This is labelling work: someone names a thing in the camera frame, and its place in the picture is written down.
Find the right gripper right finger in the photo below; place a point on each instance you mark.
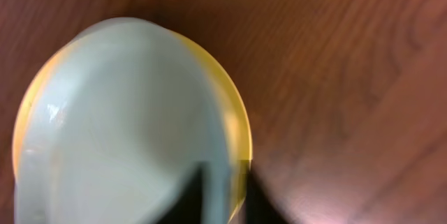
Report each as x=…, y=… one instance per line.
x=258, y=207

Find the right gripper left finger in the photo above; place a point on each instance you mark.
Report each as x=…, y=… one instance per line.
x=188, y=208

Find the yellow plate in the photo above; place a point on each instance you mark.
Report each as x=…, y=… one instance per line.
x=234, y=112

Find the light blue plate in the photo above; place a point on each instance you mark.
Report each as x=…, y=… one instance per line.
x=122, y=130

